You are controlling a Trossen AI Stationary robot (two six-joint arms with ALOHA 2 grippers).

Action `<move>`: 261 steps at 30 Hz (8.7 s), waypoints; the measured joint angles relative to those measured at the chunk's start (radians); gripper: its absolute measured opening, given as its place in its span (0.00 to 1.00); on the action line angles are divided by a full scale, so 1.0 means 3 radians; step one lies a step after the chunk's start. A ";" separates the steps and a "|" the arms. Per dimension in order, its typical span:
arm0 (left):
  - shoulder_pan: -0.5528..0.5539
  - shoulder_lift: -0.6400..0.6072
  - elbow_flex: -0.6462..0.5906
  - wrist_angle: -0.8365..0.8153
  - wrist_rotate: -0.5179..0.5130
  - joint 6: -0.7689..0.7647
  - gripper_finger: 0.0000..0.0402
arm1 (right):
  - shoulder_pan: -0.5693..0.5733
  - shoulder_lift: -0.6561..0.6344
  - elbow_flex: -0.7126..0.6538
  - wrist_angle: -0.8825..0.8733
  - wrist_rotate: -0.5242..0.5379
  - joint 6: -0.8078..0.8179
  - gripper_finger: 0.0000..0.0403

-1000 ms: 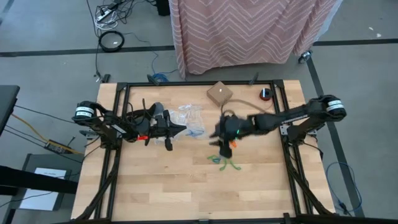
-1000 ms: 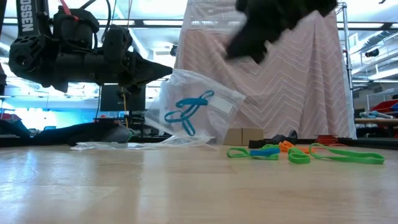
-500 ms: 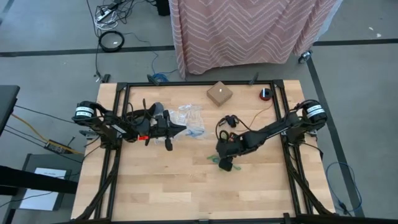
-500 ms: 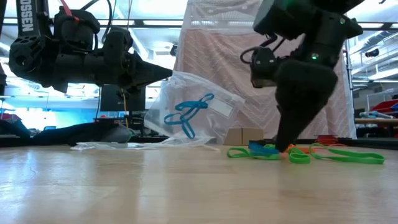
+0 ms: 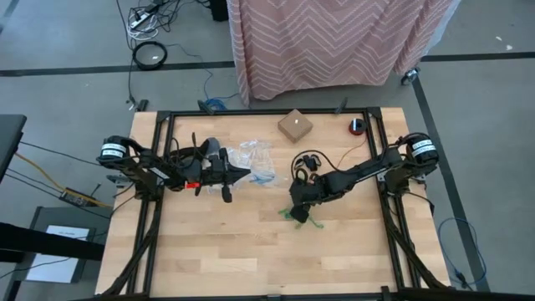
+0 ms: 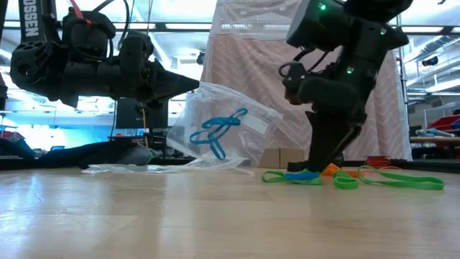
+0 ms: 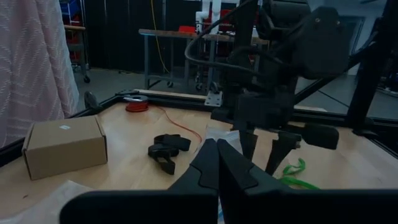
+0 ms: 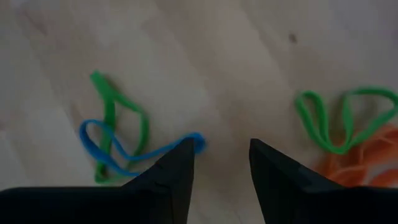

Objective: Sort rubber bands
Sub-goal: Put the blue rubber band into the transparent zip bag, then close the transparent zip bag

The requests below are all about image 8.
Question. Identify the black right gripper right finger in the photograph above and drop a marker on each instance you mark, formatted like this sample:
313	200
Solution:
311	205

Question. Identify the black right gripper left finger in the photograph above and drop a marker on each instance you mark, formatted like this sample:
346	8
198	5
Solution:
140	202

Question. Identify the blue rubber band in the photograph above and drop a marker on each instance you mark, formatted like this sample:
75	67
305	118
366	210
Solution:
155	150

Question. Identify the green rubber band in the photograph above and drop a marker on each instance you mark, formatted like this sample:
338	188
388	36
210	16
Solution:
109	105
340	149

